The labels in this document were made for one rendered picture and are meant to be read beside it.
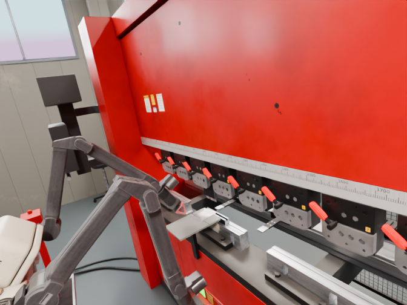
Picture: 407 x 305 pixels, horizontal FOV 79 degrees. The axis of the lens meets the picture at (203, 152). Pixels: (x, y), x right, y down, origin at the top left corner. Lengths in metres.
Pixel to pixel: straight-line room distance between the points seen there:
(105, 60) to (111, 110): 0.36
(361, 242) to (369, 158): 0.26
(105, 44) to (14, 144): 3.41
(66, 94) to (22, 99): 3.01
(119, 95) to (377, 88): 1.70
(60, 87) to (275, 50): 1.63
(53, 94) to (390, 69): 1.95
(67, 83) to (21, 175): 3.31
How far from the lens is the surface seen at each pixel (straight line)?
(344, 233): 0.90
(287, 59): 0.85
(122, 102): 2.05
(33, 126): 5.10
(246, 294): 1.29
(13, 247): 0.98
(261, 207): 1.08
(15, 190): 5.32
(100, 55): 2.05
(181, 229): 1.40
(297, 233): 1.44
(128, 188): 0.76
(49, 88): 2.12
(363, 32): 0.74
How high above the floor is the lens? 1.72
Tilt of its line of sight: 15 degrees down
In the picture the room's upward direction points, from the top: 9 degrees counter-clockwise
